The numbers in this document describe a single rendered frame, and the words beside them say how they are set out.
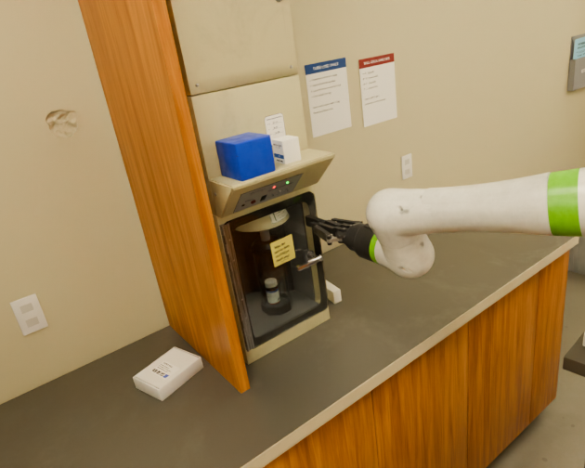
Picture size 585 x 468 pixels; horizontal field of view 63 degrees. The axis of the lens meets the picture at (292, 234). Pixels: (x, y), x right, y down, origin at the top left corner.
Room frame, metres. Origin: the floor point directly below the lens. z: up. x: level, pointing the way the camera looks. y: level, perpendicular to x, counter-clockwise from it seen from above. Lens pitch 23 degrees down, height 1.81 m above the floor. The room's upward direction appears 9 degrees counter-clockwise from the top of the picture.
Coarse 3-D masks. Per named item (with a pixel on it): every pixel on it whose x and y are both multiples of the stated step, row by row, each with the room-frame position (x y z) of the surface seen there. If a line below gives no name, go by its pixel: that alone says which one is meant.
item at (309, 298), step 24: (312, 192) 1.32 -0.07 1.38; (240, 216) 1.19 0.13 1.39; (264, 216) 1.22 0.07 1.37; (288, 216) 1.26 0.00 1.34; (240, 240) 1.18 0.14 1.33; (264, 240) 1.21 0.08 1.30; (312, 240) 1.30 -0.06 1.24; (240, 264) 1.17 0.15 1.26; (264, 264) 1.21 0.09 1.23; (288, 264) 1.25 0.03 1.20; (264, 288) 1.20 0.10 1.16; (288, 288) 1.24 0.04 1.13; (312, 288) 1.29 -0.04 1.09; (264, 312) 1.19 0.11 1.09; (288, 312) 1.23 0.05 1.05; (312, 312) 1.28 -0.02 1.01; (264, 336) 1.18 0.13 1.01
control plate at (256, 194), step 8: (296, 176) 1.20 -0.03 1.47; (272, 184) 1.15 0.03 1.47; (280, 184) 1.18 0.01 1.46; (288, 184) 1.20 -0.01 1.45; (296, 184) 1.23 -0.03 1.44; (248, 192) 1.11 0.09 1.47; (256, 192) 1.14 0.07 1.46; (264, 192) 1.16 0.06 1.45; (272, 192) 1.19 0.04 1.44; (288, 192) 1.24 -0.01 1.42; (240, 200) 1.12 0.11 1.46; (248, 200) 1.14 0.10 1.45; (256, 200) 1.17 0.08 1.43; (264, 200) 1.19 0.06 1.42; (240, 208) 1.15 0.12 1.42
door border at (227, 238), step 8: (224, 240) 1.15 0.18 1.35; (232, 240) 1.16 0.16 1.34; (232, 248) 1.16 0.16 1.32; (232, 256) 1.16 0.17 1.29; (232, 264) 1.15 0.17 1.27; (232, 272) 1.15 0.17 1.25; (240, 280) 1.16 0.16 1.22; (240, 288) 1.16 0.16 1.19; (240, 296) 1.16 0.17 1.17; (240, 304) 1.15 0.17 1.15; (240, 312) 1.15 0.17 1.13; (248, 320) 1.16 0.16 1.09; (248, 328) 1.16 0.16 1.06; (248, 336) 1.16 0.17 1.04; (248, 344) 1.15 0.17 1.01
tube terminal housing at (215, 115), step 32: (192, 96) 1.18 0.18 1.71; (224, 96) 1.21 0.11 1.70; (256, 96) 1.26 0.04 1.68; (288, 96) 1.31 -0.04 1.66; (224, 128) 1.20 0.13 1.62; (256, 128) 1.25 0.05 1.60; (288, 128) 1.30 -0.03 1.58; (224, 256) 1.16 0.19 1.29; (320, 320) 1.31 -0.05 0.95; (256, 352) 1.18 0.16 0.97
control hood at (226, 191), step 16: (304, 160) 1.21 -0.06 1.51; (320, 160) 1.21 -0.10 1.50; (224, 176) 1.16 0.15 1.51; (256, 176) 1.11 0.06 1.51; (272, 176) 1.13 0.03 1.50; (288, 176) 1.17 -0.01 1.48; (304, 176) 1.23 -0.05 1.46; (320, 176) 1.29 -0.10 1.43; (224, 192) 1.10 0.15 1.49; (240, 192) 1.09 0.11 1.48; (224, 208) 1.11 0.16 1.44
